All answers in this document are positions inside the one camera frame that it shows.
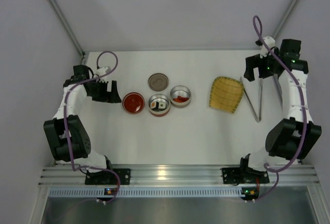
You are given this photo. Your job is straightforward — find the bamboo woven serving tray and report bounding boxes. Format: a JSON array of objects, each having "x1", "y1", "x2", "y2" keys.
[{"x1": 208, "y1": 76, "x2": 244, "y2": 114}]

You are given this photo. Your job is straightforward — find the stainless steel food tongs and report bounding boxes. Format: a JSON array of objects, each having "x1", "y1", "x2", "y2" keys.
[{"x1": 239, "y1": 76, "x2": 263, "y2": 123}]

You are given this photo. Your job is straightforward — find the red steel lunch box bowl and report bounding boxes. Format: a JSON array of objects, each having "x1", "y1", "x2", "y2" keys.
[{"x1": 148, "y1": 94, "x2": 171, "y2": 117}]

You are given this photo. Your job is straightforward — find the aluminium frame rail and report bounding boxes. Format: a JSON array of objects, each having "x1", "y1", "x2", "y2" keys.
[
  {"x1": 38, "y1": 164, "x2": 320, "y2": 187},
  {"x1": 47, "y1": 0, "x2": 86, "y2": 64}
]

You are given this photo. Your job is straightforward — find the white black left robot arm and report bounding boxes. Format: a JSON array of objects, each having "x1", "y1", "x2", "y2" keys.
[{"x1": 43, "y1": 65, "x2": 121, "y2": 171}]

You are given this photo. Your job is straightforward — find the beige steel lunch box bowl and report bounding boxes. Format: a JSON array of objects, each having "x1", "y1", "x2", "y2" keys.
[{"x1": 170, "y1": 85, "x2": 191, "y2": 108}]

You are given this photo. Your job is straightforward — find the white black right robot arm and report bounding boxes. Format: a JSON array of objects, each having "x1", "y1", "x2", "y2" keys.
[{"x1": 240, "y1": 37, "x2": 322, "y2": 175}]

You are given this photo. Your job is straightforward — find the slotted grey cable duct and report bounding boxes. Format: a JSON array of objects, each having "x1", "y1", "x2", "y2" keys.
[{"x1": 48, "y1": 186, "x2": 259, "y2": 198}]

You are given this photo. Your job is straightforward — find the beige lunch box lid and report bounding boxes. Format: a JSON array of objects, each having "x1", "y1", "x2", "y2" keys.
[{"x1": 148, "y1": 73, "x2": 169, "y2": 92}]

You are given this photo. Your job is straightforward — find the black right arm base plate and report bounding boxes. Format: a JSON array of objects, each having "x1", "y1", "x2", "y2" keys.
[{"x1": 221, "y1": 167, "x2": 270, "y2": 185}]

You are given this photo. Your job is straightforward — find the green sushi roll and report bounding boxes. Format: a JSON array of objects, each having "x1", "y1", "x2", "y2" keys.
[{"x1": 158, "y1": 101, "x2": 167, "y2": 111}]

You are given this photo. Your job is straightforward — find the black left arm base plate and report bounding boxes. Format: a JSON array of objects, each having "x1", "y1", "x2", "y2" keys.
[{"x1": 85, "y1": 168, "x2": 131, "y2": 185}]

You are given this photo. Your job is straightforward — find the red lunch box lid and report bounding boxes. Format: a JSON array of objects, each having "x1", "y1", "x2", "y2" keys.
[{"x1": 122, "y1": 92, "x2": 145, "y2": 114}]

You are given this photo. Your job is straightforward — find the aluminium front frame rail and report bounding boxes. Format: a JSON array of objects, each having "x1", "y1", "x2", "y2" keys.
[{"x1": 38, "y1": 164, "x2": 320, "y2": 187}]

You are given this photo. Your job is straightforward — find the orange sushi roll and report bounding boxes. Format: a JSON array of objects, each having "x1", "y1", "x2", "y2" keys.
[{"x1": 150, "y1": 101, "x2": 159, "y2": 110}]

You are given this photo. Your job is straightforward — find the aluminium left side frame rail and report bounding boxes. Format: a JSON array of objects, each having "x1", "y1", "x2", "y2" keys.
[{"x1": 47, "y1": 0, "x2": 86, "y2": 64}]

